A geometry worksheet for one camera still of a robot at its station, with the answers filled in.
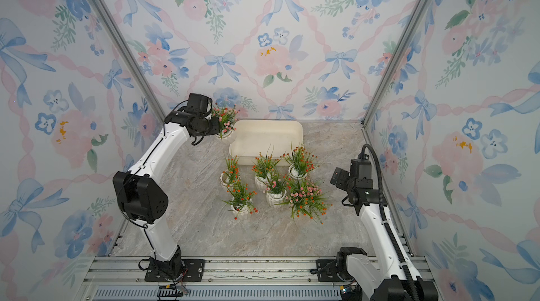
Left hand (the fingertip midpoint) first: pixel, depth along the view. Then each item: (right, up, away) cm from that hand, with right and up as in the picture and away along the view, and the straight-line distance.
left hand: (217, 125), depth 88 cm
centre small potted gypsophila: (+24, -26, -5) cm, 36 cm away
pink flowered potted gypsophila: (+6, +2, -10) cm, 12 cm away
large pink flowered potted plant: (+35, -28, -14) cm, 47 cm away
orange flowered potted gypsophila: (+5, -22, +1) cm, 23 cm away
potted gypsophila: (+20, -17, -3) cm, 26 cm away
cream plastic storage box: (+13, -5, +24) cm, 28 cm away
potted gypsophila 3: (+11, -30, -7) cm, 33 cm away
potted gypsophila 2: (+35, -15, +1) cm, 38 cm away
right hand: (+53, -16, -5) cm, 56 cm away
